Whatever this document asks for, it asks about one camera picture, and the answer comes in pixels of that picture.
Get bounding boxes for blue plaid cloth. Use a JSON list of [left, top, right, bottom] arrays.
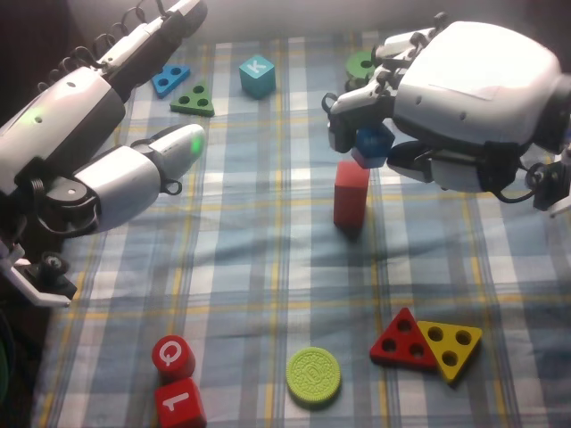
[[33, 29, 571, 428]]

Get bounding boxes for green ring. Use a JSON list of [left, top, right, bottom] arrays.
[[343, 49, 381, 82]]

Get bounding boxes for blue triangle with holes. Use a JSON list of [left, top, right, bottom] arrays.
[[151, 63, 193, 100]]

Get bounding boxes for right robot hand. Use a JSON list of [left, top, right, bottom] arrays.
[[321, 12, 564, 194]]

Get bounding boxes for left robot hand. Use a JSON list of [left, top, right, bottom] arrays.
[[0, 0, 209, 237]]

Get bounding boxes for green sandwich cookie toy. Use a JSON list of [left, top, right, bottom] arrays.
[[285, 346, 343, 409]]

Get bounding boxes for teal letter K cube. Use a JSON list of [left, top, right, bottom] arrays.
[[237, 53, 277, 101]]

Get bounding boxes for green triangle with holes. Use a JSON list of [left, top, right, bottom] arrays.
[[169, 79, 217, 119]]

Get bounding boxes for yellow triangle with holes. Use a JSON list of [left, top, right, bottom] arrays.
[[416, 320, 484, 385]]

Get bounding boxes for red letter Q cylinder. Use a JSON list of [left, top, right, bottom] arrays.
[[151, 334, 197, 383]]

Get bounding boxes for red rectangular block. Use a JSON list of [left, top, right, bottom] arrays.
[[333, 160, 372, 231]]

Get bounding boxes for red triangle with holes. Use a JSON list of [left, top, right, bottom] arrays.
[[368, 307, 439, 372]]

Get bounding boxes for small blue block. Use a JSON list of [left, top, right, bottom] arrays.
[[350, 124, 397, 170]]

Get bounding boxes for red printed cube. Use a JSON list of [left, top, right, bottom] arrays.
[[153, 377, 209, 428]]

